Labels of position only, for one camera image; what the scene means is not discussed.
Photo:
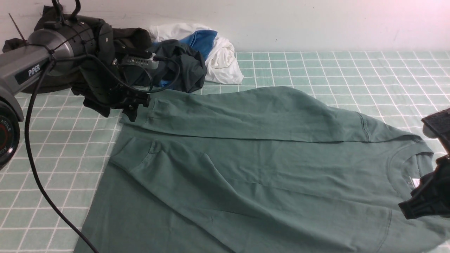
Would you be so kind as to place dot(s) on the green checkered table cloth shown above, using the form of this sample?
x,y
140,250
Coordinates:
x,y
71,143

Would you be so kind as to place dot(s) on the dark olive crumpled garment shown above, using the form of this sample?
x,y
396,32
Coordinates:
x,y
132,37

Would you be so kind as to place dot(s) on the blue crumpled garment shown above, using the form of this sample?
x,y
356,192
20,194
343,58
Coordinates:
x,y
201,41

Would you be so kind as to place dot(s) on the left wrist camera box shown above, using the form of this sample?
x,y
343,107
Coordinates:
x,y
148,63

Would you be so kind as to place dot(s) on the green long-sleeve top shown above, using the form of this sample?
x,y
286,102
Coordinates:
x,y
268,170

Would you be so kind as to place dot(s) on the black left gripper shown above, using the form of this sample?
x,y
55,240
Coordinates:
x,y
106,88

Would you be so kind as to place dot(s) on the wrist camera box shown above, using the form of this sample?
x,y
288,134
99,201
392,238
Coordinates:
x,y
148,63
437,126

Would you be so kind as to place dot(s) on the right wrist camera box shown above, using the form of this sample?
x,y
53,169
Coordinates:
x,y
437,126

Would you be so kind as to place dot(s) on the dark teal crumpled garment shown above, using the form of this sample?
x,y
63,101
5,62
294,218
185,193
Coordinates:
x,y
183,69

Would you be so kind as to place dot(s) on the white crumpled garment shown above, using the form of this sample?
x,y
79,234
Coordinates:
x,y
222,65

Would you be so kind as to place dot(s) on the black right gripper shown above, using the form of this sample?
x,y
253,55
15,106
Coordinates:
x,y
432,196

